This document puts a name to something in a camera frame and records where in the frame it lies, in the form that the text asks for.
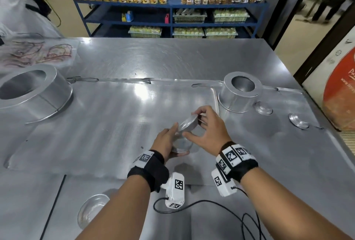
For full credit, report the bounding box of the person's right hand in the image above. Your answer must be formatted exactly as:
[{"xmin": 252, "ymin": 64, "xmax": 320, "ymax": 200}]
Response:
[{"xmin": 183, "ymin": 106, "xmax": 233, "ymax": 157}]

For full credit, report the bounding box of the person's left hand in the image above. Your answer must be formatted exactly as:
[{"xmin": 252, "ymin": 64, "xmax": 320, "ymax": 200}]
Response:
[{"xmin": 151, "ymin": 122, "xmax": 191, "ymax": 164}]

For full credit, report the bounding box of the clear round plastic container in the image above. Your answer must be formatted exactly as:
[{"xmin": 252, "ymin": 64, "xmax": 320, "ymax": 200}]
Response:
[{"xmin": 170, "ymin": 130, "xmax": 195, "ymax": 155}]

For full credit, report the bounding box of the clear round container lid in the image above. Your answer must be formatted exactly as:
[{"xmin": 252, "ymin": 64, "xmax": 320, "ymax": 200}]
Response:
[{"xmin": 177, "ymin": 113, "xmax": 199, "ymax": 133}]

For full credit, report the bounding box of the person's left forearm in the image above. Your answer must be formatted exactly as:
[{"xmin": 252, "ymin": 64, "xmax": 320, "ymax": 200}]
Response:
[{"xmin": 74, "ymin": 177, "xmax": 151, "ymax": 240}]

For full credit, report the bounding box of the person's right forearm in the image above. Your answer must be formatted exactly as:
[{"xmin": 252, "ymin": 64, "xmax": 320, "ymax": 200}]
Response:
[{"xmin": 240, "ymin": 165, "xmax": 354, "ymax": 240}]

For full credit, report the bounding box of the black left wrist band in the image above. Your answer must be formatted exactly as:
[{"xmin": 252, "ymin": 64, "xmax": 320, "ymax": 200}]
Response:
[{"xmin": 127, "ymin": 150, "xmax": 170, "ymax": 193}]

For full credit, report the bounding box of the black wrist band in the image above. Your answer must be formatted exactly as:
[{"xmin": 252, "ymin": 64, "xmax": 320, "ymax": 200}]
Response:
[
  {"xmin": 127, "ymin": 150, "xmax": 170, "ymax": 193},
  {"xmin": 216, "ymin": 141, "xmax": 260, "ymax": 184}
]

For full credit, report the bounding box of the black right wrist band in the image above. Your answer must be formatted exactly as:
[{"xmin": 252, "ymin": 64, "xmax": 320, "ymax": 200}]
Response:
[{"xmin": 216, "ymin": 141, "xmax": 260, "ymax": 184}]

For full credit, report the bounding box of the basket of pale sweets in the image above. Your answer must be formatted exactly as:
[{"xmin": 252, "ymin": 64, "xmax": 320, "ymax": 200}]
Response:
[
  {"xmin": 128, "ymin": 25, "xmax": 163, "ymax": 38},
  {"xmin": 205, "ymin": 27, "xmax": 238, "ymax": 39},
  {"xmin": 173, "ymin": 27, "xmax": 206, "ymax": 39},
  {"xmin": 213, "ymin": 8, "xmax": 248, "ymax": 23}
]

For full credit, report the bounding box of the clear round plastic lid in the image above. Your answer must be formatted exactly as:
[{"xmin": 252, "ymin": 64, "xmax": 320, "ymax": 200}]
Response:
[{"xmin": 77, "ymin": 194, "xmax": 111, "ymax": 230}]

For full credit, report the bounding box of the basket of steel pieces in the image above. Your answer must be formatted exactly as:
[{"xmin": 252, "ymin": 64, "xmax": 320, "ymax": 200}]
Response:
[{"xmin": 173, "ymin": 8, "xmax": 207, "ymax": 24}]

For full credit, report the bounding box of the blue metal shelf rack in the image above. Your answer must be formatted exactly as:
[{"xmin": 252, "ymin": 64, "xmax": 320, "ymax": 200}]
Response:
[{"xmin": 73, "ymin": 0, "xmax": 269, "ymax": 38}]

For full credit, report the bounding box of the orange printed banner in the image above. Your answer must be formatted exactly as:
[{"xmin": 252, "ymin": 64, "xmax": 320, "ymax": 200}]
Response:
[{"xmin": 302, "ymin": 31, "xmax": 355, "ymax": 132}]

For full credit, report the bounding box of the plastic bag of rubber bands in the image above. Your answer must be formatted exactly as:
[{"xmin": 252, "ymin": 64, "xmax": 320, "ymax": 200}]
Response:
[{"xmin": 0, "ymin": 33, "xmax": 81, "ymax": 69}]

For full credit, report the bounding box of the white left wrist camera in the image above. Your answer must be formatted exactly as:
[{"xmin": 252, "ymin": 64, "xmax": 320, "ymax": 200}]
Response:
[{"xmin": 165, "ymin": 172, "xmax": 186, "ymax": 210}]

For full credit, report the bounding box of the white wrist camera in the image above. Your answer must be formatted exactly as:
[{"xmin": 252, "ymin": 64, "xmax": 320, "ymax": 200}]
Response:
[
  {"xmin": 211, "ymin": 169, "xmax": 236, "ymax": 198},
  {"xmin": 165, "ymin": 172, "xmax": 186, "ymax": 210}
]

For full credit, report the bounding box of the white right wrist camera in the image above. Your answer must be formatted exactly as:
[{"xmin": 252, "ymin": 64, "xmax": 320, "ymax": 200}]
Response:
[{"xmin": 211, "ymin": 169, "xmax": 236, "ymax": 198}]

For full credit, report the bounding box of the small steel ring mould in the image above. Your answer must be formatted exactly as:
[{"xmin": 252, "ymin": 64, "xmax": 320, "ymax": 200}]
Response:
[{"xmin": 218, "ymin": 71, "xmax": 263, "ymax": 113}]

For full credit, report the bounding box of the black cable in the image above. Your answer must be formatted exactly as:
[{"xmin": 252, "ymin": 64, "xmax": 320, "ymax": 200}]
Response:
[
  {"xmin": 153, "ymin": 197, "xmax": 269, "ymax": 240},
  {"xmin": 231, "ymin": 186, "xmax": 249, "ymax": 196}
]

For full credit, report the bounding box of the large steel ring mould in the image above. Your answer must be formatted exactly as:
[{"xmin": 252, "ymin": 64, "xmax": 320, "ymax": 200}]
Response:
[{"xmin": 0, "ymin": 64, "xmax": 73, "ymax": 124}]

